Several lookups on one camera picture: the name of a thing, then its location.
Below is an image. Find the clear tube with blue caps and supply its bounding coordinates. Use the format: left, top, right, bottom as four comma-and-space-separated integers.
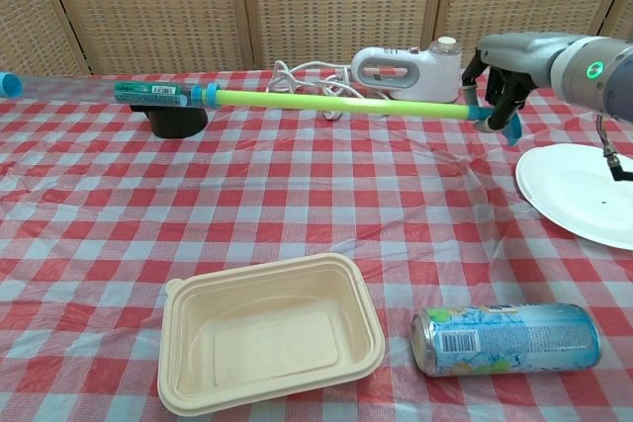
0, 70, 222, 110

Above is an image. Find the woven wooden folding screen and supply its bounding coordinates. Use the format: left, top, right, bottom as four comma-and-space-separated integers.
0, 0, 633, 78

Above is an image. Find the red white checkered tablecloth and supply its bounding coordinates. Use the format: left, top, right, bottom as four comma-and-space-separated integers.
0, 65, 633, 422

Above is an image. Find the light blue drink can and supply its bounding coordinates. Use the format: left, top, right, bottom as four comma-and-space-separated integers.
410, 302, 603, 378

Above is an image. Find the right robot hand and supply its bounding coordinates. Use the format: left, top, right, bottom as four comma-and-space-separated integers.
460, 32, 565, 134

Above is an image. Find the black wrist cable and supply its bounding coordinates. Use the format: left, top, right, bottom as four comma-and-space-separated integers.
595, 113, 633, 183

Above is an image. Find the lime green plastic rod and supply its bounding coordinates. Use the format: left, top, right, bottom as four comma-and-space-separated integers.
216, 88, 524, 147

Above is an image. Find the white handheld steamer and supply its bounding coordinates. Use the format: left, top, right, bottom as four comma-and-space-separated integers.
349, 36, 466, 102

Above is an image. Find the beige rectangular food container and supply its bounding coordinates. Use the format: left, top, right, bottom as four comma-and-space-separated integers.
156, 252, 387, 416

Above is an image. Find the white round plate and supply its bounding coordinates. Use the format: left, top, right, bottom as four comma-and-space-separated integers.
514, 142, 633, 249

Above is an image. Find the black round cup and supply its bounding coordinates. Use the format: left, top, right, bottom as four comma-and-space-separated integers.
129, 103, 209, 139

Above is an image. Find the white power cord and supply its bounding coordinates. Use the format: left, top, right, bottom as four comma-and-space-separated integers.
265, 59, 393, 123

